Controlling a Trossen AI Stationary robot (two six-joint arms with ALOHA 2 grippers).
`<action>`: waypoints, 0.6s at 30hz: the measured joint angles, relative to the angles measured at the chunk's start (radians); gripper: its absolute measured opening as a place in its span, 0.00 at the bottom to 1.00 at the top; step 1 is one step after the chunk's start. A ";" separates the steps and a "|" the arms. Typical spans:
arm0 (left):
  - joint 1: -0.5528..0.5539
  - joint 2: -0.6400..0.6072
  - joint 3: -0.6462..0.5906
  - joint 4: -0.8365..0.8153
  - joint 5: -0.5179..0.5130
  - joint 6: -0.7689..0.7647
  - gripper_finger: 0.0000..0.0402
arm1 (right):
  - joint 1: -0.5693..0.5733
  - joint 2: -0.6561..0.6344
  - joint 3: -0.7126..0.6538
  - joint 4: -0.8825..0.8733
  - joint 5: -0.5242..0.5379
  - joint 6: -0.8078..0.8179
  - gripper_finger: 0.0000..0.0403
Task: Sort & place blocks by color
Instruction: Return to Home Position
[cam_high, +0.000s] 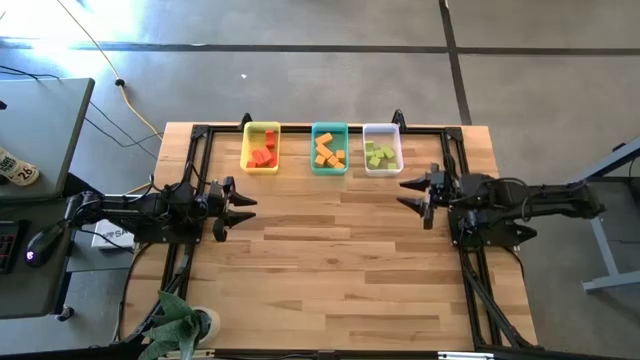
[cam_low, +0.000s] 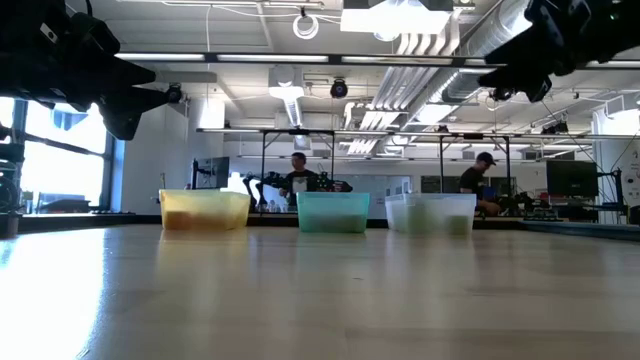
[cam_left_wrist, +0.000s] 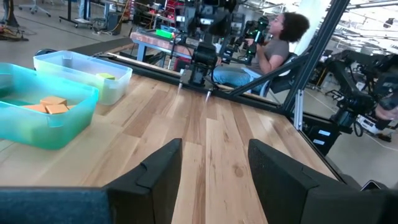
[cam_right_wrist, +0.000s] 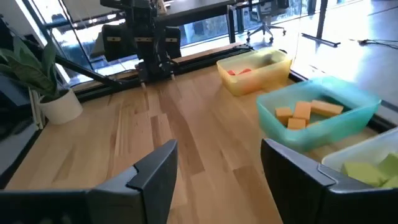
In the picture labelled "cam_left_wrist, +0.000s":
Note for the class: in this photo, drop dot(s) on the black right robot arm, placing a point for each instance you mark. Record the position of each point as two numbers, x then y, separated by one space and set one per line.
202 60

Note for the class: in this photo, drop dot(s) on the black controller box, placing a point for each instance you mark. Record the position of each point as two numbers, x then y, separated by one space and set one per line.
320 138

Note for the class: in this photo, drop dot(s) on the person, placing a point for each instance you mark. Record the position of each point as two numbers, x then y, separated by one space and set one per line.
273 53

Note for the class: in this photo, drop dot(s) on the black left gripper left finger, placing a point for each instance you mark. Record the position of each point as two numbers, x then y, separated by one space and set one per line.
149 193

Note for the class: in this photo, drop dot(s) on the orange long wooden block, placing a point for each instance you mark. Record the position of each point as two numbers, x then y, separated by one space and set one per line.
34 108

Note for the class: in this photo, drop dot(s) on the black office chair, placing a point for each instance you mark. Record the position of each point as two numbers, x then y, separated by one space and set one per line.
286 81

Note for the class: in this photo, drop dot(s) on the teal plastic bin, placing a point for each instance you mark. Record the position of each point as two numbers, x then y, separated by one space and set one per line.
46 130

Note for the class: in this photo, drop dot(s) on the green box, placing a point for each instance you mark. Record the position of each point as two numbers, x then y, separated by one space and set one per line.
163 33

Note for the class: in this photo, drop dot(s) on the clear plastic bin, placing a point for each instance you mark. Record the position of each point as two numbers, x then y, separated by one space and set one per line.
115 90

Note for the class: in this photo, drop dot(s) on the green wooden cube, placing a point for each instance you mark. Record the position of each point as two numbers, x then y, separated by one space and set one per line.
105 76

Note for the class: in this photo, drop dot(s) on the grey office chair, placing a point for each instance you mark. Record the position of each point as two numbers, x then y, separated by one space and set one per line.
34 7

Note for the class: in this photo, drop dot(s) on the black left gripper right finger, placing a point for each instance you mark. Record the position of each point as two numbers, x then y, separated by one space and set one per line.
280 193

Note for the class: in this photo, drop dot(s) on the black neighbouring robot arm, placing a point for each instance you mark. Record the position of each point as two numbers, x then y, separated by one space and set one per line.
348 81

